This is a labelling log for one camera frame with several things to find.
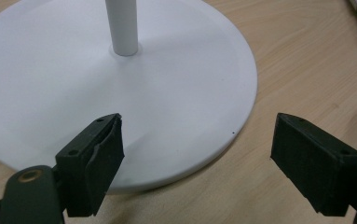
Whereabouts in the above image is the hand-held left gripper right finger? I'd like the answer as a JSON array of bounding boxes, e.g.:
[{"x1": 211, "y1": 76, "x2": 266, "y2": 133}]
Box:
[{"x1": 269, "y1": 112, "x2": 357, "y2": 217}]

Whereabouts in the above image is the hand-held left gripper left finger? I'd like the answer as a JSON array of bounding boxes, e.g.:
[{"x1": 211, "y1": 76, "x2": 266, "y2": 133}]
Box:
[{"x1": 54, "y1": 113, "x2": 126, "y2": 218}]

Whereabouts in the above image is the white round stand base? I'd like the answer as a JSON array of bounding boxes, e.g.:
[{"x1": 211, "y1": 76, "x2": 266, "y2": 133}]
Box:
[{"x1": 0, "y1": 0, "x2": 258, "y2": 193}]

